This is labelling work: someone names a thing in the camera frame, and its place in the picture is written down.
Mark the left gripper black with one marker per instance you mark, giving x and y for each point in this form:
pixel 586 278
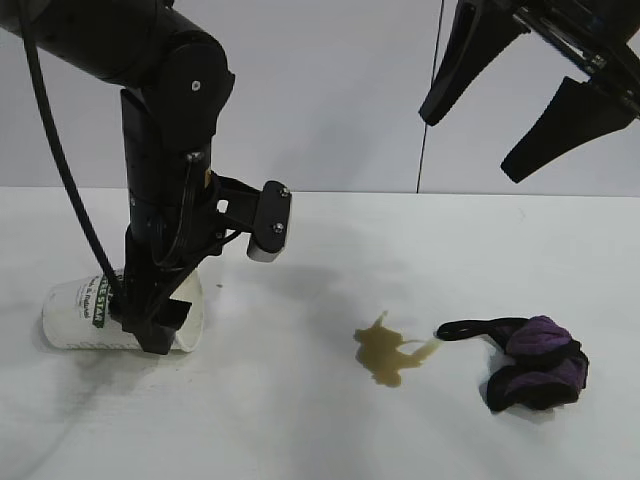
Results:
pixel 150 250

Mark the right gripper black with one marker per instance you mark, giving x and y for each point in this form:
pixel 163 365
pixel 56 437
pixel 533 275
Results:
pixel 585 35

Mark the white paper cup green logo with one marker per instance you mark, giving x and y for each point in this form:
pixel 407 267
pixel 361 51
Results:
pixel 75 320

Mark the purple and black cloth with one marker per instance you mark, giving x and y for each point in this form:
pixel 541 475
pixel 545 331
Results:
pixel 540 365

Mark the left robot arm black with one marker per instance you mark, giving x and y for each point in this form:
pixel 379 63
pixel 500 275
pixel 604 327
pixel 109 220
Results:
pixel 170 100

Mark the brown spilled coffee puddle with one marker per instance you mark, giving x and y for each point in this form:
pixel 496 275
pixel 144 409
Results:
pixel 385 350

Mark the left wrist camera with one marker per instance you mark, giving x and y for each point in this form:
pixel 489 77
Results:
pixel 270 220

